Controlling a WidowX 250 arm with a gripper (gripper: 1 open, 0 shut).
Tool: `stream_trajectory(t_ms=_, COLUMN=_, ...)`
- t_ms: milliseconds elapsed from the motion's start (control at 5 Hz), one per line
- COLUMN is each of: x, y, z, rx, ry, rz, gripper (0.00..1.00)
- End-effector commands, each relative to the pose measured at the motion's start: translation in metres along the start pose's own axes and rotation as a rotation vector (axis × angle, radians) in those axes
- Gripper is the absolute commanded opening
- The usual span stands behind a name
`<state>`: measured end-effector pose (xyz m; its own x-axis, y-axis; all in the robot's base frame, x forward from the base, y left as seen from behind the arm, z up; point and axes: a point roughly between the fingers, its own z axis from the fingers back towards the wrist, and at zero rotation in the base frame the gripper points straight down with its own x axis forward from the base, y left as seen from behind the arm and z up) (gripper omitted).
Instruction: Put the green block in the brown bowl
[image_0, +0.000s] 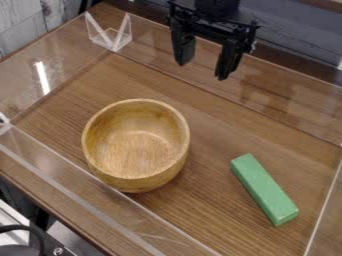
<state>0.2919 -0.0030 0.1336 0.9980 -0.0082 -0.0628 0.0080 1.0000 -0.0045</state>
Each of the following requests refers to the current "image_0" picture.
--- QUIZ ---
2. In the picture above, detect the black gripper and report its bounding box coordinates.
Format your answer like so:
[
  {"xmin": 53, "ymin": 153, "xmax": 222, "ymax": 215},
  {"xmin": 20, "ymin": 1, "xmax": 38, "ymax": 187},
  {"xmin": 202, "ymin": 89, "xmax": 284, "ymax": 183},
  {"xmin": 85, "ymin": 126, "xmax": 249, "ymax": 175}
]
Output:
[{"xmin": 167, "ymin": 0, "xmax": 261, "ymax": 81}]

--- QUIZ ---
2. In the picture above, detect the green rectangular block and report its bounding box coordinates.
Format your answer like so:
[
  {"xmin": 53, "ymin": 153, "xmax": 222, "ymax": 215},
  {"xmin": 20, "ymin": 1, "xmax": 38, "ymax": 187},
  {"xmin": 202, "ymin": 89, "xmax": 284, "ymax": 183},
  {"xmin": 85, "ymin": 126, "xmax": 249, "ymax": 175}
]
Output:
[{"xmin": 230, "ymin": 154, "xmax": 300, "ymax": 226}]

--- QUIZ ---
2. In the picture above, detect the brown wooden bowl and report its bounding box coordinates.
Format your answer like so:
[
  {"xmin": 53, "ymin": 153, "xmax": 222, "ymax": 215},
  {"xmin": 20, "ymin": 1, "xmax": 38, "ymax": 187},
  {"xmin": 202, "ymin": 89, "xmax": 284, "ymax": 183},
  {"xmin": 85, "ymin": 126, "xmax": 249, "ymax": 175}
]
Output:
[{"xmin": 82, "ymin": 98, "xmax": 190, "ymax": 193}]

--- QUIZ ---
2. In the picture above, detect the clear acrylic corner bracket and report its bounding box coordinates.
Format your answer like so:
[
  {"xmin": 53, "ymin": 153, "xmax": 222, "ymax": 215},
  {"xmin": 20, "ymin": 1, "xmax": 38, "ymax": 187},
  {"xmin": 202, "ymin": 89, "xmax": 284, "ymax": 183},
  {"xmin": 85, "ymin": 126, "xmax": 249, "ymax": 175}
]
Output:
[{"xmin": 85, "ymin": 12, "xmax": 133, "ymax": 52}]

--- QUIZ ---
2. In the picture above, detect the clear acrylic tray wall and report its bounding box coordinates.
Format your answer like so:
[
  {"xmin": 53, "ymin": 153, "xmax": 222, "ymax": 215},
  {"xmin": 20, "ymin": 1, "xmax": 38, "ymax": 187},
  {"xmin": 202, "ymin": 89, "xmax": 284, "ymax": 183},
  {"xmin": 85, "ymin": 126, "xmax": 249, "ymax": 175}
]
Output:
[{"xmin": 0, "ymin": 121, "xmax": 221, "ymax": 256}]

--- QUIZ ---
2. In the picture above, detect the black cable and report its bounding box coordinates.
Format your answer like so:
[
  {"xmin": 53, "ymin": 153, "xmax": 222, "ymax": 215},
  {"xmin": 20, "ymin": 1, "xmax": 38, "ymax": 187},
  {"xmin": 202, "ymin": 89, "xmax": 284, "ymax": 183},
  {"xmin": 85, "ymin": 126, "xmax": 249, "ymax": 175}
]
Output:
[{"xmin": 0, "ymin": 224, "xmax": 47, "ymax": 256}]

